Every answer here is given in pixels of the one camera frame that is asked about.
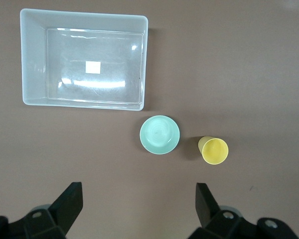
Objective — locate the mint green bowl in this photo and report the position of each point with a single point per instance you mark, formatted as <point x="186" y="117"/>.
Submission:
<point x="159" y="135"/>

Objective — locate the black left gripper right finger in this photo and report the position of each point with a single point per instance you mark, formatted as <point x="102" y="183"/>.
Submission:
<point x="209" y="211"/>

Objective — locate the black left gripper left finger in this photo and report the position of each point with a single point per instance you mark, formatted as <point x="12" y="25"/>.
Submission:
<point x="64" y="206"/>

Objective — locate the yellow plastic cup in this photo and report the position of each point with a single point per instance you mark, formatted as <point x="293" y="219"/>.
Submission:
<point x="214" y="152"/>

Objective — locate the clear plastic storage box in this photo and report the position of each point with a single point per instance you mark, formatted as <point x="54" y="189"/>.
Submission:
<point x="32" y="62"/>

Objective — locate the brown table cover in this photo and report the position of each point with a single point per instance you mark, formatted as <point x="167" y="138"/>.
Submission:
<point x="239" y="74"/>

